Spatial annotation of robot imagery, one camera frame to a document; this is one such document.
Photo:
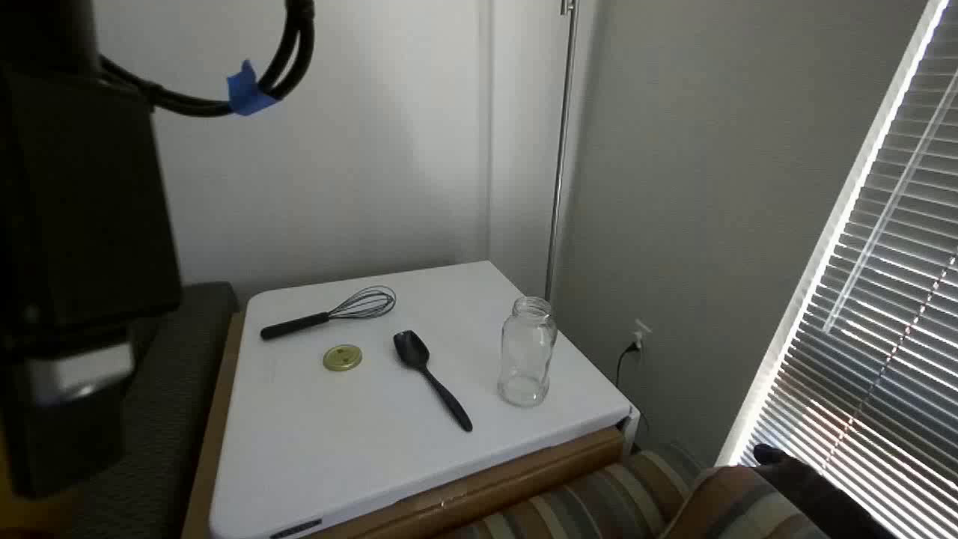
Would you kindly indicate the white window blinds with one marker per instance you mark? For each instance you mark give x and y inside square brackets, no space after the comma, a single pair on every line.
[860,374]

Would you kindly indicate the clear glass jar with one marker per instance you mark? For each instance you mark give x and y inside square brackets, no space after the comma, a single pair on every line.
[526,352]

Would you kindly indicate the black handled wire whisk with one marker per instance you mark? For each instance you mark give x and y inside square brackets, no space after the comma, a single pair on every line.
[357,305]

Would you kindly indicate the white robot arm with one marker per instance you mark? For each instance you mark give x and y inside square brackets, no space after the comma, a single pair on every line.
[84,244]

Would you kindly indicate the blue tape piece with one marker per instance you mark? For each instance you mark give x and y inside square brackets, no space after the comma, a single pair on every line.
[244,90]

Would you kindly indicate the wooden table frame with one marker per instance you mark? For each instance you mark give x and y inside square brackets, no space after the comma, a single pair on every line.
[421,512]

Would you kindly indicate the black silicone spatula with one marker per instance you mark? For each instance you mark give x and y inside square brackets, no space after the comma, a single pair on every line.
[415,355]

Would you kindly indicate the gold metal jar lid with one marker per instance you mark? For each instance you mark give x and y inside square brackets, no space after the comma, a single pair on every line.
[342,358]

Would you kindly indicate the striped cushion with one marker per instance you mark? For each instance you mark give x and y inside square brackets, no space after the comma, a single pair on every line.
[658,496]

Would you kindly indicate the wall outlet with plug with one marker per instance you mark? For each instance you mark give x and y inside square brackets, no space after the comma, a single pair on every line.
[632,347]

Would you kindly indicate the dark grey sofa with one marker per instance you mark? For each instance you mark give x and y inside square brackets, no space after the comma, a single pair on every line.
[165,406]

